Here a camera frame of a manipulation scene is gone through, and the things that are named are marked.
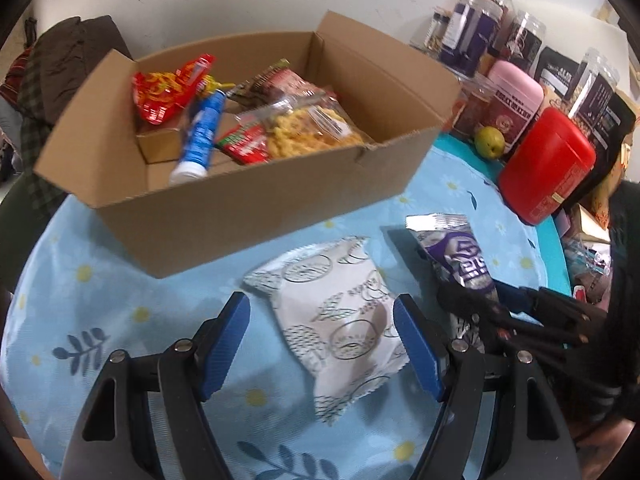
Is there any clear jar with patterned label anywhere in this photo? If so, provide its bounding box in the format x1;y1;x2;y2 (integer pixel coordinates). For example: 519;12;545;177
500;10;547;73

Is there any purple silver snack packet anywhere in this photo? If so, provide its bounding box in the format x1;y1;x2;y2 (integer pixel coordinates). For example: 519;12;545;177
405;212;498;356

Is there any dark green sofa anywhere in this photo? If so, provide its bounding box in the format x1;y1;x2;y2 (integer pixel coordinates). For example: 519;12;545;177
0;175;66;291

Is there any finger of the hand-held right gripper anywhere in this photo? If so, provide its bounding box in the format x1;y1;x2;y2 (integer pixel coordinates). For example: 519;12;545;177
495;285;608;331
437;284;608;361

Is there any black pouch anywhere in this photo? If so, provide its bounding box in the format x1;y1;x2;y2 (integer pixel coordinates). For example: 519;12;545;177
537;46;586;103
575;91;638;211

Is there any clear waffle snack bag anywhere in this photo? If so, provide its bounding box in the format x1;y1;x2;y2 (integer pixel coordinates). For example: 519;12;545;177
235;91;375;162

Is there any plaid shirt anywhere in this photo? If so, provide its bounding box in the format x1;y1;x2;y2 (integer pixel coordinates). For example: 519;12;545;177
15;47;68;211

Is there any pink lid jar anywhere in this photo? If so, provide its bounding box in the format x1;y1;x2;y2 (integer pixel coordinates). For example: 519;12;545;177
487;60;545;157

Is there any black label clear jar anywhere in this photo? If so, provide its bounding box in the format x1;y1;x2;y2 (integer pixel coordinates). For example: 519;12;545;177
565;47;621;128

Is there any white patterned snack packet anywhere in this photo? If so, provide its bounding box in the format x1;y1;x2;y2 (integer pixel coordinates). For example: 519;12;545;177
242;235;408;426

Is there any red pretzel print bag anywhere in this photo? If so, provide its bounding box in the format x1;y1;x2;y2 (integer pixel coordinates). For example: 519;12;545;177
132;54;219;126

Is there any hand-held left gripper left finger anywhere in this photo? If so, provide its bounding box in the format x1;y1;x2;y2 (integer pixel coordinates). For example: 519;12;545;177
60;291;251;480

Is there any blue tablet tube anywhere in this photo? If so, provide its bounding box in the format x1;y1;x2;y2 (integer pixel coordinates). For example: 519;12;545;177
169;87;227;186

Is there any orange spice jar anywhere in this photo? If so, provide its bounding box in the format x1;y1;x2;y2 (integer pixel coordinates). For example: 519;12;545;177
452;77;496;136

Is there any yellow green lollipop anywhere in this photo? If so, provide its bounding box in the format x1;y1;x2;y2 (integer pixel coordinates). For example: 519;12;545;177
200;74;237;97

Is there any white board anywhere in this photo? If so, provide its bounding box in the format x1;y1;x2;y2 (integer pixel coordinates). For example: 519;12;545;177
520;0;633;61

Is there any dark red snack packet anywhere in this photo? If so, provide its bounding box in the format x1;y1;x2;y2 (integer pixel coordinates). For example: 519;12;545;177
231;59;328;108

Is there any red green sachet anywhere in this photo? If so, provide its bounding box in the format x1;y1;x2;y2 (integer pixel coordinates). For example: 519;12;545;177
215;122;272;166

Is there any purple label clear jar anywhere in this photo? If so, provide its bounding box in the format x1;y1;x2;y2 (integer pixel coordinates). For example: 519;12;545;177
440;0;503;78

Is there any cardboard box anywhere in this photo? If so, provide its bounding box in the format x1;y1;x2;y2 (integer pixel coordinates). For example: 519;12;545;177
34;10;463;279

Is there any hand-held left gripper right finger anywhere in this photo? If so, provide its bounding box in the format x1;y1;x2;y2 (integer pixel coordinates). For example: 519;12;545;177
393;294;583;480

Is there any small clear jar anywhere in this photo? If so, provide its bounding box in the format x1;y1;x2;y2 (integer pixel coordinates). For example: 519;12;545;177
425;7;451;53

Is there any brown jacket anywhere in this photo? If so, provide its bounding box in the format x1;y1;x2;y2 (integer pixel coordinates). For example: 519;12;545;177
30;15;135;126

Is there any red canister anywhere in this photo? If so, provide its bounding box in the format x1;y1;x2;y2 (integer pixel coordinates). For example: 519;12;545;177
497;106;597;226

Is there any yellow green fruit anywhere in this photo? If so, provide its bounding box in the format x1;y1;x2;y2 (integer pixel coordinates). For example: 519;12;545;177
474;126;506;160

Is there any red striped garment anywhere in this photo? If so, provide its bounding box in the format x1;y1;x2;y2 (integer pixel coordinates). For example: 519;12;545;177
0;47;31;106

